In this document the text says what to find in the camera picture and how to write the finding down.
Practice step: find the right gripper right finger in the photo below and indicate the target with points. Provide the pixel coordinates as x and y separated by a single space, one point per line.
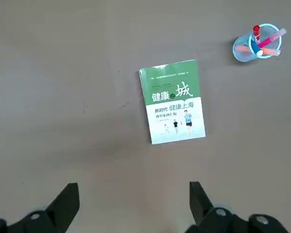
203 213

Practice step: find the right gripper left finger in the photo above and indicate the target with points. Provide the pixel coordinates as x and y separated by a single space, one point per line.
58 208

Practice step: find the green and white book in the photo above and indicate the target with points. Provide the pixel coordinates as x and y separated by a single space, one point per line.
172 104

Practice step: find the blue and white marker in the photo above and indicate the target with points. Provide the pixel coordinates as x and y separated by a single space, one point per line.
255 47

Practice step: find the orange highlighter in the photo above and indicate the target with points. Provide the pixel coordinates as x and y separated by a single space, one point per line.
269 51

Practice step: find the pink highlighter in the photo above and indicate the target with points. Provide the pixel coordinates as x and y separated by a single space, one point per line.
271 38

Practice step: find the red marker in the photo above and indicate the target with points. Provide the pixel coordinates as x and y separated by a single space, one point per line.
256 31

